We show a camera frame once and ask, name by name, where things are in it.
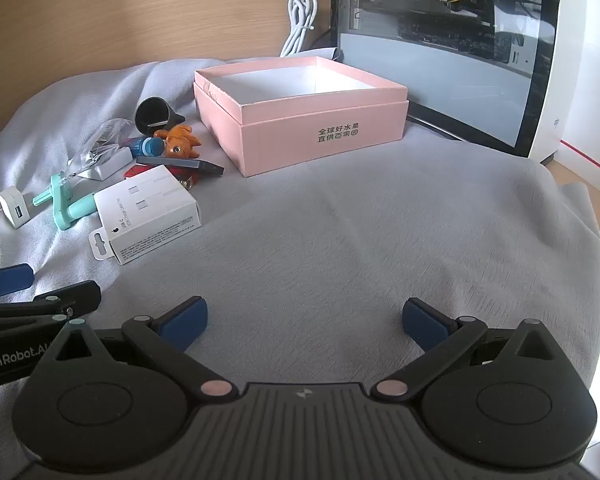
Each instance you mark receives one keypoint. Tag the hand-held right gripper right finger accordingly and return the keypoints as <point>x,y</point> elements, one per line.
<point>425,325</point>

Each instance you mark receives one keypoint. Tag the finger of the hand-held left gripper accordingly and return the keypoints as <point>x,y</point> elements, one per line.
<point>10,280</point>
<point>75,297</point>

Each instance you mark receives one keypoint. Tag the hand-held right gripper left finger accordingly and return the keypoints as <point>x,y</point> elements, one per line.
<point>182,325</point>

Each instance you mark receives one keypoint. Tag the dark slab device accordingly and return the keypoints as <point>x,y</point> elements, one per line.
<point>190,165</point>

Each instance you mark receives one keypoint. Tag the clear plastic bag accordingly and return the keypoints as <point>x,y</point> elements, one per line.
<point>105,132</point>

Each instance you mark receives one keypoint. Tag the orange toy figure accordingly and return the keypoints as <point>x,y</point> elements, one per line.
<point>180,145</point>

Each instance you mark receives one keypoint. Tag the pink cardboard box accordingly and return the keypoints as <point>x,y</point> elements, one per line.
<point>280,130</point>

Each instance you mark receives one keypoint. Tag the white usb charger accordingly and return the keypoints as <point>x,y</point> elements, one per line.
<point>15,207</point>

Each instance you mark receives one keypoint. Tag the teal plastic hook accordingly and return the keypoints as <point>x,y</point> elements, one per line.
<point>62,205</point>

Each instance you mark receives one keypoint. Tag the white retail charger box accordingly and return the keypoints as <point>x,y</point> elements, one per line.
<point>145,215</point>

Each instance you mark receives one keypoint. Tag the red flat object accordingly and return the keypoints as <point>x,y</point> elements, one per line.
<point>187,181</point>

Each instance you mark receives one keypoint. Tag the red blue gradient tube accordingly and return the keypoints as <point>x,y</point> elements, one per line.
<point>150,146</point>

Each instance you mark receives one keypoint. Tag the glass-sided computer case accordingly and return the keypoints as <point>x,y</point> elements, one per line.
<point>430,60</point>

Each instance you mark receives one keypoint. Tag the white parcel box red stripe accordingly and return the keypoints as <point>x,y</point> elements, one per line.
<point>580,85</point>

